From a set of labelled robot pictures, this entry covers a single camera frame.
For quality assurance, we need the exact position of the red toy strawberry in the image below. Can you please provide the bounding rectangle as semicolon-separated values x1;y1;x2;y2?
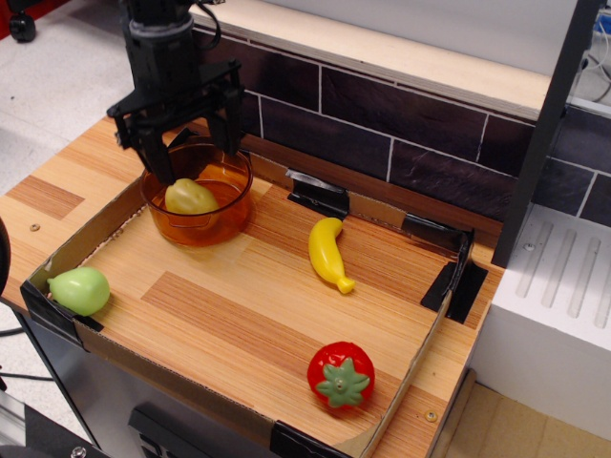
306;342;376;409

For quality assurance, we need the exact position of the yellow toy potato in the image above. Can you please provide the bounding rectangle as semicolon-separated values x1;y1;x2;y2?
165;178;220;215

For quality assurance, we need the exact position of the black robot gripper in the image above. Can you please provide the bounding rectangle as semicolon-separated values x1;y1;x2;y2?
108;1;244;185

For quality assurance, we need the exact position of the green toy pear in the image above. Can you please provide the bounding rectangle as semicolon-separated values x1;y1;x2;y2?
47;266;111;317

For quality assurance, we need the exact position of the white ridged sink drainboard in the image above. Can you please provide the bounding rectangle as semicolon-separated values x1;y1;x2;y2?
471;205;610;439

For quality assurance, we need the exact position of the yellow toy banana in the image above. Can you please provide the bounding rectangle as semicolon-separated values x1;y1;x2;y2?
308;218;355;294

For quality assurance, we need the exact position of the dark shelf frame with backsplash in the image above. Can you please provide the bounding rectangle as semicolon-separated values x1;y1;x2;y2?
196;1;610;261

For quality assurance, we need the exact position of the black caster wheel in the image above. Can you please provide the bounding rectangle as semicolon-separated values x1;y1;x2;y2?
9;10;36;43

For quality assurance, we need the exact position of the transparent orange plastic pot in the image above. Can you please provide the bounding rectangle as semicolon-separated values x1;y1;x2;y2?
140;136;253;246

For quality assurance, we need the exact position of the cardboard fence with black tape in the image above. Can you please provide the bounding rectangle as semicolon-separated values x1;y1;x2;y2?
19;124;490;458

